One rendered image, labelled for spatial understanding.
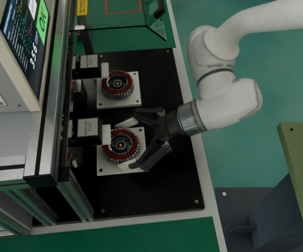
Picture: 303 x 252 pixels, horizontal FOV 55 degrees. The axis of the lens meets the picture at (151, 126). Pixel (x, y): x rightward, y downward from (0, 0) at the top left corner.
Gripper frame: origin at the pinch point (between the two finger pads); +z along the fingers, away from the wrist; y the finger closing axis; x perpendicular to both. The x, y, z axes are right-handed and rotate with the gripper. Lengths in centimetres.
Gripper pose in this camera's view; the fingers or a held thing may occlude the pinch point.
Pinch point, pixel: (121, 145)
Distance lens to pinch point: 87.7
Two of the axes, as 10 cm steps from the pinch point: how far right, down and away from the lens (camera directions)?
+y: -1.0, -8.4, 5.4
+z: -8.6, 3.4, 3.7
